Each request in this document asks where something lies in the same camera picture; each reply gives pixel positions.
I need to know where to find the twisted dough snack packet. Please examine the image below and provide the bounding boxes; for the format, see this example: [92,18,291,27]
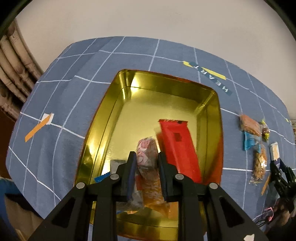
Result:
[249,144,267,185]

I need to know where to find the yellow edged clear snack packet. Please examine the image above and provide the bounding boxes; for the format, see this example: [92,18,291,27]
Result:
[260,120,270,142]

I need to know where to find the brown cake snack packet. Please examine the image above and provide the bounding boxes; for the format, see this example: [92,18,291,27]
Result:
[240,114,262,137]

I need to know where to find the orange snack packet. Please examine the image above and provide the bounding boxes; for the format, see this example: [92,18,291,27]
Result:
[137,167,178,220]

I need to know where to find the red snack packet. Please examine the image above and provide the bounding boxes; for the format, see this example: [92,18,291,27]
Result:
[159,119,202,183]

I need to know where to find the pink patterned snack packet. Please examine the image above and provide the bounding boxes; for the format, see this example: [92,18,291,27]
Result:
[136,137,158,169]

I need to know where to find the navy white cracker packet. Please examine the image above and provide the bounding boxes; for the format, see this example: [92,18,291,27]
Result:
[269,142,280,161]

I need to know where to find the clear dark seed packet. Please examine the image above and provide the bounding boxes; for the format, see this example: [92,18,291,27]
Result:
[116,169,144,214]

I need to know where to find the orange white tape marker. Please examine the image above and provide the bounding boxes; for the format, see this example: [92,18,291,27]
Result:
[261,174,270,195]
[25,113,54,142]

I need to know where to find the small blue snack packet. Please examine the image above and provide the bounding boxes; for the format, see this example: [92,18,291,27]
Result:
[243,131,261,151]

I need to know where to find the blue grid tablecloth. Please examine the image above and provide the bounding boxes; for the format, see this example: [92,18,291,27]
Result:
[6,37,295,218]

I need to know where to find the orange white tape marker left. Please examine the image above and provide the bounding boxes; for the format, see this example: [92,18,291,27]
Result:
[25,113,54,142]

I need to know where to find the red gold toffee tin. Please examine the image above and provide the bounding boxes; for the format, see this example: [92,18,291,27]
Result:
[76,70,223,240]

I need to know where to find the beige curtain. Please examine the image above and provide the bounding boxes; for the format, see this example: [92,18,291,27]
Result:
[0,20,43,120]

